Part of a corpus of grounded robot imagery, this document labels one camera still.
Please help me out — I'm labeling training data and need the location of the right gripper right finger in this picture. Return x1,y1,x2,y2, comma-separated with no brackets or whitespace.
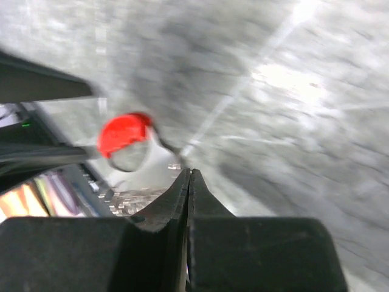
188,169,348,291

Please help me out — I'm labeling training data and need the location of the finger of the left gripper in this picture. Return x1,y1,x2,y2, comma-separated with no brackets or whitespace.
1,143,99,175
0,51,93,102

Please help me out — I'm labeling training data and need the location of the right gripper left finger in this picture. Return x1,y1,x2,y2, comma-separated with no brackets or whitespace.
1,169,191,291

